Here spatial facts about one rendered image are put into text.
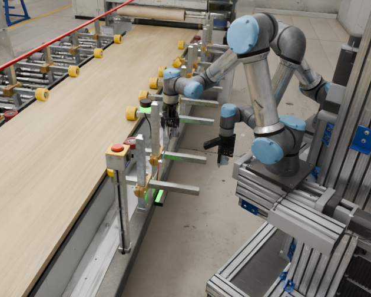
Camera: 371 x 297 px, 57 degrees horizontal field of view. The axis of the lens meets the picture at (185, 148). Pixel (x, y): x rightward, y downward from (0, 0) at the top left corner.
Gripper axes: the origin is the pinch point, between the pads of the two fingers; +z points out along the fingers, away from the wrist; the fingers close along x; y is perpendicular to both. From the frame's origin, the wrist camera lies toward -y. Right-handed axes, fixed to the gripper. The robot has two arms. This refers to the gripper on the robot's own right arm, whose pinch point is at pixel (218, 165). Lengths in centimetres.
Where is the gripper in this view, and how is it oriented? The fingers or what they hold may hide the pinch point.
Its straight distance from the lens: 184.9
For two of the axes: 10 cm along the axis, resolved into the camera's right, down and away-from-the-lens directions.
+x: 1.9, -5.2, 8.3
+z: -0.4, 8.4, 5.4
